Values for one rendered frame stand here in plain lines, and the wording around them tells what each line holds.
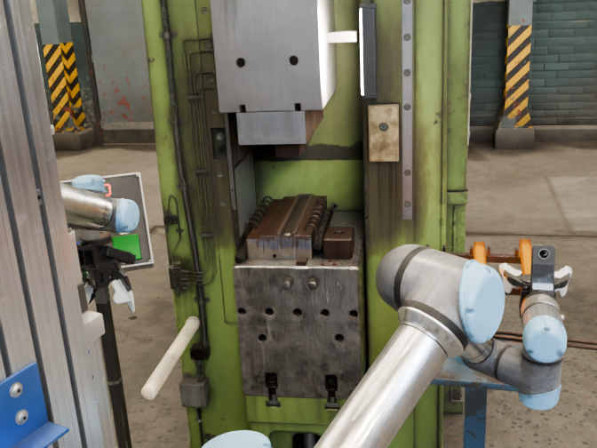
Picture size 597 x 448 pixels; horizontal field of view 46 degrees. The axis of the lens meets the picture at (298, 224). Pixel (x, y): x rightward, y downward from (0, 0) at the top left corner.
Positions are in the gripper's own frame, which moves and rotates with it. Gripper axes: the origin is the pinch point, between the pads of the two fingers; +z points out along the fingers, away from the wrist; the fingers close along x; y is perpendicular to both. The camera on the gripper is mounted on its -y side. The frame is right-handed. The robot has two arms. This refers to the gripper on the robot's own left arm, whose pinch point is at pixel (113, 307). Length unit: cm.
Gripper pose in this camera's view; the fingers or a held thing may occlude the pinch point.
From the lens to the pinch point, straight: 187.9
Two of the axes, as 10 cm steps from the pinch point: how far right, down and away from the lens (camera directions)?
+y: -4.6, 3.0, -8.4
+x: 8.9, 1.0, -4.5
